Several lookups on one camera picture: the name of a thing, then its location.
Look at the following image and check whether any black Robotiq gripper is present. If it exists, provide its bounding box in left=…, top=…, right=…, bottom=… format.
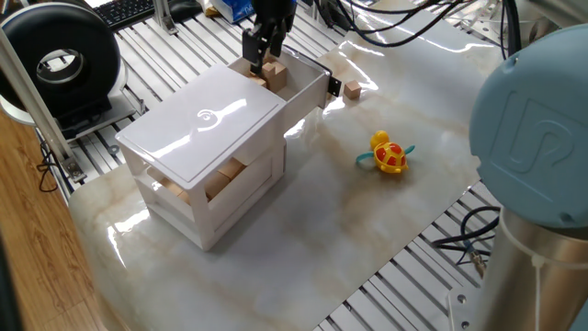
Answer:
left=242, top=0, right=299, bottom=75

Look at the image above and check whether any yellow turtle bath toy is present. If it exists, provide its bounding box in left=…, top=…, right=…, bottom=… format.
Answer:
left=356, top=130, right=416, bottom=175

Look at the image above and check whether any black cable bundle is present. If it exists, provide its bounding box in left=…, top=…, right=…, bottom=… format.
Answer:
left=314, top=0, right=524, bottom=61

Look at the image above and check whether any white cable tie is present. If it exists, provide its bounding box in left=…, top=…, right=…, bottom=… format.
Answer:
left=498, top=209, right=588, bottom=331

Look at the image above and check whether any blue white box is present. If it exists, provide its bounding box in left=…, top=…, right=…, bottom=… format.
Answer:
left=215, top=0, right=254, bottom=24

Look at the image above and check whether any black computer mouse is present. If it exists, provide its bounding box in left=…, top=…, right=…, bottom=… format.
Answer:
left=167, top=0, right=203, bottom=22

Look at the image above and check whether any aluminium frame post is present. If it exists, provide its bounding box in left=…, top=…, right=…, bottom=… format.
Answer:
left=0, top=27, right=88, bottom=183

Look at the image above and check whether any black ring-shaped device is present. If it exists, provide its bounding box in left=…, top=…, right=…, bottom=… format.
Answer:
left=0, top=2, right=128, bottom=139

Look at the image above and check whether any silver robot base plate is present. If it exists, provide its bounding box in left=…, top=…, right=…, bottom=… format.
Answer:
left=447, top=287, right=482, bottom=331

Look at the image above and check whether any white drawer with black handle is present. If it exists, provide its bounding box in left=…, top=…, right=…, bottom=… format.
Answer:
left=227, top=44, right=344, bottom=124

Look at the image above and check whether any white drawer cabinet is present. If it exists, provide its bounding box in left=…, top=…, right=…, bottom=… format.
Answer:
left=114, top=63, right=288, bottom=252

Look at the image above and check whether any black cable with metal plug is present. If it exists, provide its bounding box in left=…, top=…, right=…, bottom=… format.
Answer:
left=431, top=205, right=502, bottom=280

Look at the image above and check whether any aluminium upright profile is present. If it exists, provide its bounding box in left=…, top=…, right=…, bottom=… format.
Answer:
left=153, top=0, right=179, bottom=36

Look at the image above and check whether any black keyboard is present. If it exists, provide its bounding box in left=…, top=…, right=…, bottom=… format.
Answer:
left=91, top=0, right=160, bottom=32

